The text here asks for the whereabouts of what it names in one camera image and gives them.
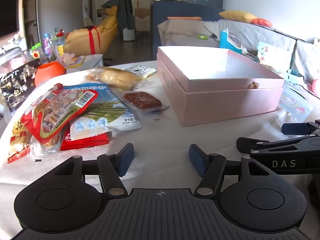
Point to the yellow mat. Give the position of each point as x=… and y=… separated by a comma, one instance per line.
x=78, y=60

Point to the pink cardboard box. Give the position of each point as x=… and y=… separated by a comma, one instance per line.
x=225, y=100

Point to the small clear packet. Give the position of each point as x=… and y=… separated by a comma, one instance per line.
x=37, y=152

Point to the black television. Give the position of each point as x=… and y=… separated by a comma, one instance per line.
x=8, y=5

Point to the cartoon pop-up card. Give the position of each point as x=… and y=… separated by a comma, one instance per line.
x=273, y=56

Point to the blue white snack packet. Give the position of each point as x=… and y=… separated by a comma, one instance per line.
x=112, y=112

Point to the orange cushion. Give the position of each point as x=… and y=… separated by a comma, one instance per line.
x=262, y=22

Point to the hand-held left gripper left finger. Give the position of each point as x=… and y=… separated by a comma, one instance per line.
x=126, y=158

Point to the black printed bag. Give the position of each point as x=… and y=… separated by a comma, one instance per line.
x=17, y=85

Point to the small green toy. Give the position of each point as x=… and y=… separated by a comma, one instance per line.
x=202, y=37

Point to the red yellow snack packet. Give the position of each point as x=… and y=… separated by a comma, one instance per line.
x=18, y=140

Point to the red barcode snack packet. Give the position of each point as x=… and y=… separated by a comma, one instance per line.
x=57, y=110

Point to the cartoon sticker pack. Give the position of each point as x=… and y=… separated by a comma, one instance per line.
x=295, y=103

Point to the blue cabinet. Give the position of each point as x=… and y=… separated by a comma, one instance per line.
x=162, y=12

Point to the long bread clear packet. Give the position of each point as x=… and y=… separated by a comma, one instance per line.
x=116, y=77

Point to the pink round toy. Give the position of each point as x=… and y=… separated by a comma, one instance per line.
x=315, y=87

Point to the white low table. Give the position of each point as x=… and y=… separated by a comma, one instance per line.
x=92, y=61

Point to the small white printed packet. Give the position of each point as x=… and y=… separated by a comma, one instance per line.
x=140, y=70

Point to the yellow pillow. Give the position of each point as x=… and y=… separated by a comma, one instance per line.
x=237, y=16

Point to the brown square snack packet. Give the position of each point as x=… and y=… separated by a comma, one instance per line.
x=142, y=100

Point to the yellow armchair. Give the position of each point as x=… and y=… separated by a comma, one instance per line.
x=80, y=40

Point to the beige dining chair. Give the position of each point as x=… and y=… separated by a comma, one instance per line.
x=142, y=20

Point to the orange pumpkin container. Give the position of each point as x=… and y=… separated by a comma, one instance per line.
x=50, y=73

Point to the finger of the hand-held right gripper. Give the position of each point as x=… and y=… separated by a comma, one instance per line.
x=275, y=143
x=296, y=129

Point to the grey covered sofa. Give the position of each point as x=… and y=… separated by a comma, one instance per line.
x=185, y=30

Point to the orange carrot toy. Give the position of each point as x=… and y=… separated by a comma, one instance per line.
x=185, y=18

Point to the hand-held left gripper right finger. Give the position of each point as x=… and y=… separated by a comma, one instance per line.
x=197, y=160

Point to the pink plush toy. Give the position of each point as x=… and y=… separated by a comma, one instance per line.
x=67, y=58

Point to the red spicy strip packet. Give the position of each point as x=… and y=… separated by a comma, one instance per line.
x=87, y=142

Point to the dark hanging coat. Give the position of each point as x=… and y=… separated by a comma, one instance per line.
x=125, y=10

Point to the red ribbon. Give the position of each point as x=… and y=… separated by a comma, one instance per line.
x=92, y=37

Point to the blue toy device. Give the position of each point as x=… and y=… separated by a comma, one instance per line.
x=227, y=42

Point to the colourful bottles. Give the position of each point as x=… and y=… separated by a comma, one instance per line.
x=50, y=45

